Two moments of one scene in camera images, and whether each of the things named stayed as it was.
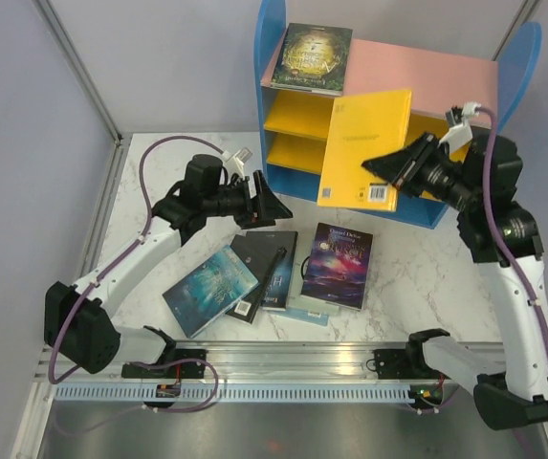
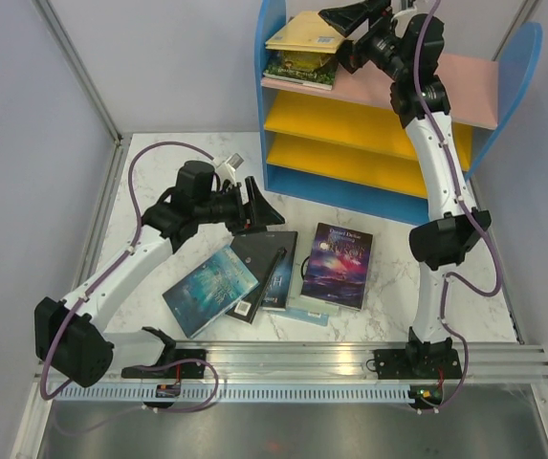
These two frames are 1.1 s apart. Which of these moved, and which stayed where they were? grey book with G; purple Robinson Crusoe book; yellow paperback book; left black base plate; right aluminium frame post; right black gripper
Moved: yellow paperback book; right black gripper
Stayed: right aluminium frame post; grey book with G; left black base plate; purple Robinson Crusoe book
